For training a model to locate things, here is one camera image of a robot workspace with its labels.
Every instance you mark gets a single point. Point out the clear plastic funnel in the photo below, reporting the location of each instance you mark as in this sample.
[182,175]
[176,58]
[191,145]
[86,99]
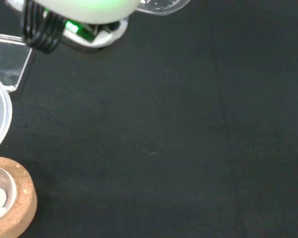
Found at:
[0,111]

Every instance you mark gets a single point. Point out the black cloth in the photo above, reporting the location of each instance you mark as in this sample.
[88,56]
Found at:
[178,129]

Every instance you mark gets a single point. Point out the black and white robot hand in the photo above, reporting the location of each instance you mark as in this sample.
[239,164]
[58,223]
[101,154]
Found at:
[94,10]

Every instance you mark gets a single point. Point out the clear funnel stand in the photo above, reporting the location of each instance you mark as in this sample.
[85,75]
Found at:
[7,59]

